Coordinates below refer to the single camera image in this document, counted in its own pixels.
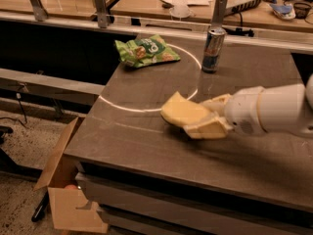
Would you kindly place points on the orange ball in box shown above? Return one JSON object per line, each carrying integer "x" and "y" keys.
{"x": 71, "y": 187}

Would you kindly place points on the black mesh cup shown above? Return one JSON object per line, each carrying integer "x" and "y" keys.
{"x": 301, "y": 10}

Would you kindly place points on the metal bracket middle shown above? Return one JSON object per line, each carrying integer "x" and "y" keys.
{"x": 102, "y": 14}

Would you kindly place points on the metal bracket left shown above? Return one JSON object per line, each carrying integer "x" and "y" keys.
{"x": 39, "y": 11}

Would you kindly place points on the white power strip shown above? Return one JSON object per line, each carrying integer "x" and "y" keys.
{"x": 237, "y": 6}

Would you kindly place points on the cardboard box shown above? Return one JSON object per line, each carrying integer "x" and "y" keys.
{"x": 70, "y": 209}

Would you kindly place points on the yellow sponge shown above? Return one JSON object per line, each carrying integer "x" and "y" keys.
{"x": 179, "y": 111}

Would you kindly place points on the white face mask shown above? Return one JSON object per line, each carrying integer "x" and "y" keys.
{"x": 180, "y": 11}

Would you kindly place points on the metal bracket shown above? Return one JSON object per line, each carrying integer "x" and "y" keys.
{"x": 102, "y": 14}
{"x": 39, "y": 11}
{"x": 218, "y": 13}

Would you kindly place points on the blue silver energy drink can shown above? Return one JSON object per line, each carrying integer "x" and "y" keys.
{"x": 212, "y": 48}

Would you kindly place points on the metal bracket right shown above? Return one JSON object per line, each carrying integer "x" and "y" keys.
{"x": 218, "y": 13}

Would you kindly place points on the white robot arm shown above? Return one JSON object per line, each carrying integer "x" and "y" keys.
{"x": 287, "y": 109}

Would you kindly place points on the green rice chip bag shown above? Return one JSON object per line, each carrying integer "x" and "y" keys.
{"x": 143, "y": 52}

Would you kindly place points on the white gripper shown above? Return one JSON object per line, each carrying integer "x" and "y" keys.
{"x": 243, "y": 111}

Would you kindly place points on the blue white object on desk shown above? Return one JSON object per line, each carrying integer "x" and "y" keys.
{"x": 284, "y": 12}

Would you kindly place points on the grey drawer front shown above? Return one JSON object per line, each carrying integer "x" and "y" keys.
{"x": 148, "y": 212}

